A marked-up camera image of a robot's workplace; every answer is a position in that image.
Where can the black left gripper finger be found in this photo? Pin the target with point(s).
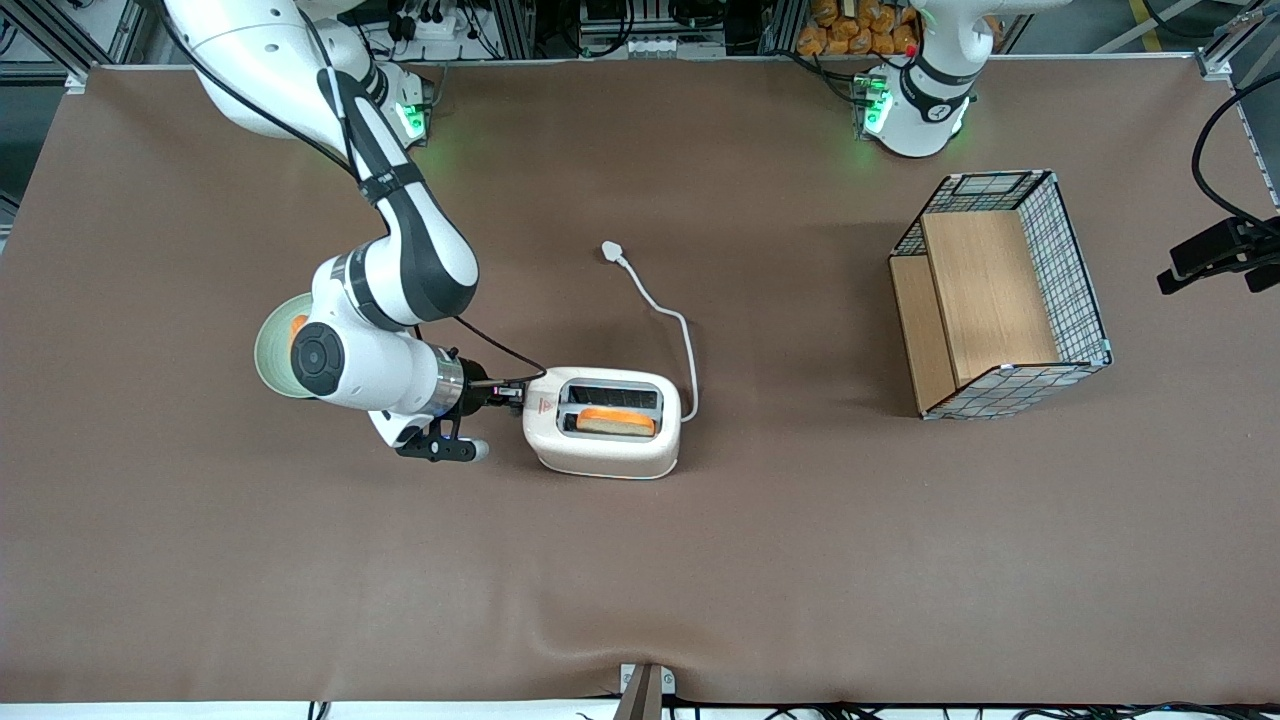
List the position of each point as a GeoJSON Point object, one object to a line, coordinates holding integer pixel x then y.
{"type": "Point", "coordinates": [1210, 250]}
{"type": "Point", "coordinates": [1178, 281]}

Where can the metal table edge bracket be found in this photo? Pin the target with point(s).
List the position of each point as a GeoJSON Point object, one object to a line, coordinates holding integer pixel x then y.
{"type": "Point", "coordinates": [647, 690]}

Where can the pile of orange breads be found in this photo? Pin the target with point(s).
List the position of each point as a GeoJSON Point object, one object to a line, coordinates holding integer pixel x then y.
{"type": "Point", "coordinates": [850, 25]}

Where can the triangular golden pastry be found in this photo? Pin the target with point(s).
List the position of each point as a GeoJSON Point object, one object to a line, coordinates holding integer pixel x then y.
{"type": "Point", "coordinates": [299, 325]}

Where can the pale green plate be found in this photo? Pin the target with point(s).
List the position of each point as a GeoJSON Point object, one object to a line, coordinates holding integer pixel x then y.
{"type": "Point", "coordinates": [270, 350]}

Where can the aluminium frame profile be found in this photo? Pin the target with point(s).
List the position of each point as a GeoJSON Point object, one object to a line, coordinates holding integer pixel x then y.
{"type": "Point", "coordinates": [55, 40]}
{"type": "Point", "coordinates": [1235, 35]}

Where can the toast slice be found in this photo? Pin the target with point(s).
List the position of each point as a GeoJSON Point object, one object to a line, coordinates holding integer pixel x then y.
{"type": "Point", "coordinates": [615, 422]}

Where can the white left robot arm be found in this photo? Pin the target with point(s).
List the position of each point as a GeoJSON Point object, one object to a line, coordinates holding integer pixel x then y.
{"type": "Point", "coordinates": [920, 110]}

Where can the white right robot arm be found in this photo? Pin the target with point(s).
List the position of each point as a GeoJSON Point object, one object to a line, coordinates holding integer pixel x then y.
{"type": "Point", "coordinates": [420, 250]}

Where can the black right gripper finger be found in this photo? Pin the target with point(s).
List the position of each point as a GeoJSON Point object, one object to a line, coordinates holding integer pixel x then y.
{"type": "Point", "coordinates": [506, 385]}
{"type": "Point", "coordinates": [506, 401]}

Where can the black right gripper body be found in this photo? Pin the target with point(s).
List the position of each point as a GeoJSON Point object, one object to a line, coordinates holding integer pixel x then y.
{"type": "Point", "coordinates": [477, 393]}

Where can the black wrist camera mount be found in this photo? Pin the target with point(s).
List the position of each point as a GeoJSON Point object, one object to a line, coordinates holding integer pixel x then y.
{"type": "Point", "coordinates": [440, 450]}

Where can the white power strip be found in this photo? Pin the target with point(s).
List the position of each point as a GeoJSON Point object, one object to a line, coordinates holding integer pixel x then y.
{"type": "Point", "coordinates": [440, 27]}

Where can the white two-slot toaster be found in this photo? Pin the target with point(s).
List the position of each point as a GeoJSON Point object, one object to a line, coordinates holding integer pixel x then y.
{"type": "Point", "coordinates": [605, 455]}

